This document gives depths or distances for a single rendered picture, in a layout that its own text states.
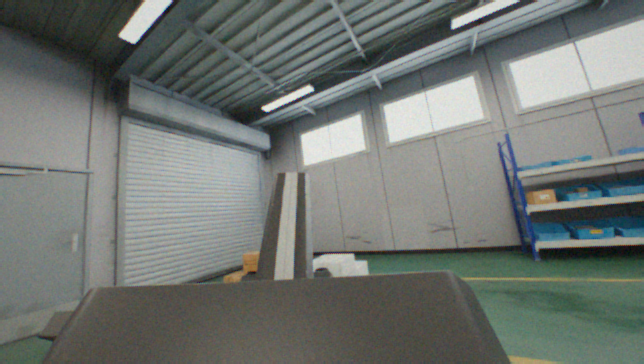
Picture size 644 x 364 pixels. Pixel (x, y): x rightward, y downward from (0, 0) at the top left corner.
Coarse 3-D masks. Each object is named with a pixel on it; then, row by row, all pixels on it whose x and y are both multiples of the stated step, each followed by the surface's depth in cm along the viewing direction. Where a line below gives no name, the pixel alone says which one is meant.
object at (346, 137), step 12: (348, 120) 545; (360, 120) 529; (312, 132) 597; (324, 132) 578; (336, 132) 559; (348, 132) 542; (360, 132) 526; (312, 144) 594; (324, 144) 575; (336, 144) 556; (348, 144) 539; (360, 144) 523; (312, 156) 591; (324, 156) 572; (336, 156) 554
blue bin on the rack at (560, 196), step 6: (570, 186) 325; (576, 186) 321; (582, 186) 312; (588, 186) 300; (558, 192) 313; (582, 192) 285; (588, 192) 282; (594, 192) 280; (600, 192) 277; (558, 198) 317; (564, 198) 302; (570, 198) 291; (576, 198) 288; (582, 198) 285; (588, 198) 282; (594, 198) 280
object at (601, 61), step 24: (624, 24) 319; (552, 48) 360; (576, 48) 344; (600, 48) 330; (624, 48) 317; (528, 72) 374; (552, 72) 358; (576, 72) 343; (600, 72) 328; (624, 72) 315; (528, 96) 372; (552, 96) 356; (576, 96) 341
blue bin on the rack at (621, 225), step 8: (632, 216) 287; (608, 224) 285; (616, 224) 295; (624, 224) 292; (632, 224) 288; (640, 224) 276; (616, 232) 274; (624, 232) 262; (632, 232) 259; (640, 232) 255
